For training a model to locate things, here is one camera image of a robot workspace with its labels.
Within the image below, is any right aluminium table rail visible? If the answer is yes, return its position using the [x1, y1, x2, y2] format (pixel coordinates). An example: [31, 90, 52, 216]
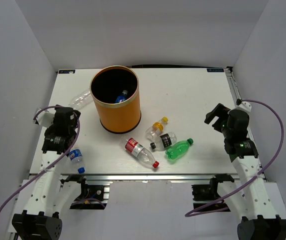
[224, 66, 268, 181]

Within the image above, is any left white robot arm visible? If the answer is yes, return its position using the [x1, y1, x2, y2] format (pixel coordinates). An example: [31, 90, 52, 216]
[11, 105, 89, 240]

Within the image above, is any front aluminium table rail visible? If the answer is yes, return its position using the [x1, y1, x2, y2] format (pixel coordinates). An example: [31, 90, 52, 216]
[29, 172, 241, 183]

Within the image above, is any red label red cap bottle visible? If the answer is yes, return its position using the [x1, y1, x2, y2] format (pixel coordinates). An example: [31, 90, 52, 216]
[123, 137, 160, 169]

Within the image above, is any black label black cap bottle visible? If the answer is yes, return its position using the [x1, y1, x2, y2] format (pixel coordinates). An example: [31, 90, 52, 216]
[150, 132, 177, 151]

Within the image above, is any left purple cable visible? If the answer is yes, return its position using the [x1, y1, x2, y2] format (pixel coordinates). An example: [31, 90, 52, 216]
[0, 105, 82, 240]

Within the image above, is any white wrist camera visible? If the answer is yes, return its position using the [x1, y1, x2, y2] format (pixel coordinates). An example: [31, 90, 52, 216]
[33, 108, 55, 128]
[235, 99, 252, 115]

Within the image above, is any orange cylindrical bin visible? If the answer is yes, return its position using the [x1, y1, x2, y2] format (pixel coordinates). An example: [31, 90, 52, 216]
[89, 65, 142, 134]

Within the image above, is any clear crushed plastic bottle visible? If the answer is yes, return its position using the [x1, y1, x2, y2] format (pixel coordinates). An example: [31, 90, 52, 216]
[68, 89, 93, 111]

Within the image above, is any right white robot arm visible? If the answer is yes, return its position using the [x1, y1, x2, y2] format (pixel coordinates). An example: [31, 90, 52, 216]
[204, 102, 286, 240]

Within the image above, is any blue label blue cap bottle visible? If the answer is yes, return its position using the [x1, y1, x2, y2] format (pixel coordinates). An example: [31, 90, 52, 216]
[68, 147, 86, 174]

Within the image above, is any aluminium table rail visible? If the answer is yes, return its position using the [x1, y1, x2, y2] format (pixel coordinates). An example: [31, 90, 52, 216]
[29, 172, 241, 183]
[224, 66, 268, 181]

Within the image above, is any green plastic bottle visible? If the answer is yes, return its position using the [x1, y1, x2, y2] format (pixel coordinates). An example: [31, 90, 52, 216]
[165, 138, 194, 164]

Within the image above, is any orange label yellow cap bottle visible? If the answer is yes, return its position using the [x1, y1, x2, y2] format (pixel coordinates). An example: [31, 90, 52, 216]
[145, 116, 168, 141]

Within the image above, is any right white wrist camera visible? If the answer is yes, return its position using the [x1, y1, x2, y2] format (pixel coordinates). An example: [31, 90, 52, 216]
[235, 99, 252, 115]

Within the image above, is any blue bottle inside bin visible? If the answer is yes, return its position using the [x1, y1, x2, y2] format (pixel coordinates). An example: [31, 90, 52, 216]
[115, 90, 128, 104]

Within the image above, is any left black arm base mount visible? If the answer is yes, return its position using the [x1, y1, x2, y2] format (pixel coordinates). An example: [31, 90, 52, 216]
[60, 174, 107, 210]

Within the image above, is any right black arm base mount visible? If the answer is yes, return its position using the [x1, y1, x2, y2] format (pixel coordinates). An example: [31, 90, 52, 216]
[191, 173, 235, 209]

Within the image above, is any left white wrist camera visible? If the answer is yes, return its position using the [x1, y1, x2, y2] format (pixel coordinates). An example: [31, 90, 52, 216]
[33, 108, 55, 128]

